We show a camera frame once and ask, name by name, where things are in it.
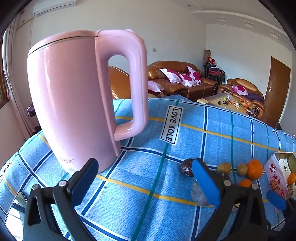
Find small orange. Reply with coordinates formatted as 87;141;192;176
287;173;296;185
238;179;253;188

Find pale round fruit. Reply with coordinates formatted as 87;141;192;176
237;163;248;176

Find large orange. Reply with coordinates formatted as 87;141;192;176
247;159;263;180

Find yellow-green kiwi fruit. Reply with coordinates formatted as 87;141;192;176
217;163;232;175

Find dark passion fruit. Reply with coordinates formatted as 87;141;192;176
181;159;194;177

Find small orange in box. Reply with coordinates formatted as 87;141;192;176
287;173;296;185

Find pink biscuit tin box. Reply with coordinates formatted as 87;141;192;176
264;152;295;200

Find blue plaid tablecloth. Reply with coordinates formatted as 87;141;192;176
0;94;296;241

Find wooden coffee table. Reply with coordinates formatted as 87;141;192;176
197;92;253;115

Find brown wooden door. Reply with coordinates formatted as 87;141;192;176
263;57;290;128

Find brown leather armchair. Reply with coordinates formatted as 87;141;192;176
217;78;265;120

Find pink electric kettle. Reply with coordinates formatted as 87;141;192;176
27;30;148;174

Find stacked dark chairs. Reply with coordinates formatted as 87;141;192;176
203;50;226;85

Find pink white cushion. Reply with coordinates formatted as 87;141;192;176
187;66;202;84

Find brown leather three-seat sofa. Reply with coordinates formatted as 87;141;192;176
147;60;218;101

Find white air conditioner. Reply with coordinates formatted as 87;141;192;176
33;0;76;16

